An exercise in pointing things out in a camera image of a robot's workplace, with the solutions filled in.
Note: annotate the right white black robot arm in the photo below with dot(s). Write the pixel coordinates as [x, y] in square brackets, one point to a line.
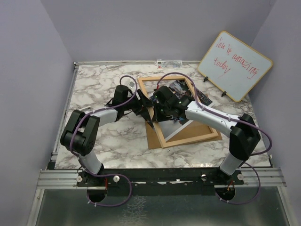
[241, 130]

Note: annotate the aluminium front rail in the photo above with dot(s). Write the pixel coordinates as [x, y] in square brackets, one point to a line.
[66, 179]

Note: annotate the colour photo print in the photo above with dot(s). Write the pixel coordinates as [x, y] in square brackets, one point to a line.
[169, 128]

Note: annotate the black mounting bar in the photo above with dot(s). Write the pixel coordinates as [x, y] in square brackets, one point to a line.
[160, 181]

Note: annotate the white label strip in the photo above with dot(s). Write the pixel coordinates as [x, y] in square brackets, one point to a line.
[169, 64]

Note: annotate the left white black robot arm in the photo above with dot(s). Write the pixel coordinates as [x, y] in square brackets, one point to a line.
[80, 132]

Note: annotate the whiteboard with red writing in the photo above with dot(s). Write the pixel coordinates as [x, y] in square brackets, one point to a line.
[232, 66]

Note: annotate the brown frame backing board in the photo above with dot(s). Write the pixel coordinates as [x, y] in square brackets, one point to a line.
[194, 132]

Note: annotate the light wooden picture frame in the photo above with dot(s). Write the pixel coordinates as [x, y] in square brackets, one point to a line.
[155, 79]

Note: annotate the left aluminium side rail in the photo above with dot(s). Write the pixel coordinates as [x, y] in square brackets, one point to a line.
[54, 153]

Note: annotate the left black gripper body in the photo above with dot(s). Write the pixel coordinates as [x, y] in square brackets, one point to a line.
[136, 105]

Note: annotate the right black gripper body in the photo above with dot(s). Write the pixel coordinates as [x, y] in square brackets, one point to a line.
[165, 108]

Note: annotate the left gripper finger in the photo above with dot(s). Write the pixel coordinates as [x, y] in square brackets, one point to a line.
[145, 114]
[143, 99]

